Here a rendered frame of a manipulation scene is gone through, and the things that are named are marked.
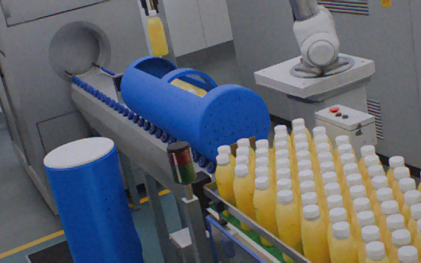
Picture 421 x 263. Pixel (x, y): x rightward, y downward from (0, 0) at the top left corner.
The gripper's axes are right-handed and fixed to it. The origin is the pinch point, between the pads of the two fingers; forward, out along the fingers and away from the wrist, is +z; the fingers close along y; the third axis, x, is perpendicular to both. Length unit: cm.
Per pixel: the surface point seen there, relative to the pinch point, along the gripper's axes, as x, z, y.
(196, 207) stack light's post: 119, 38, 41
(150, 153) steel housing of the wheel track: 11, 60, 19
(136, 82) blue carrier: 8.3, 28.4, 16.8
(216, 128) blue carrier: 76, 35, 13
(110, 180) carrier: 42, 53, 46
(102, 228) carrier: 43, 70, 54
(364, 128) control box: 110, 39, -24
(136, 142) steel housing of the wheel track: -9, 60, 19
